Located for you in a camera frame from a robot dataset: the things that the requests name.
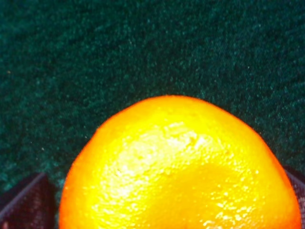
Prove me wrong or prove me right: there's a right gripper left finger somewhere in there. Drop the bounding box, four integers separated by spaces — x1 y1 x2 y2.
0 173 56 229

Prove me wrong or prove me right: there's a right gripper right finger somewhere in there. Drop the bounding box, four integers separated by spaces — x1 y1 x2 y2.
284 166 305 229

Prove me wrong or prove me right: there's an orange mandarin fruit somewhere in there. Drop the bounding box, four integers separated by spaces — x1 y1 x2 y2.
59 95 301 229

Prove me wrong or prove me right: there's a green velvet table cloth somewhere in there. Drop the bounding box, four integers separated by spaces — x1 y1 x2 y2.
0 0 305 229

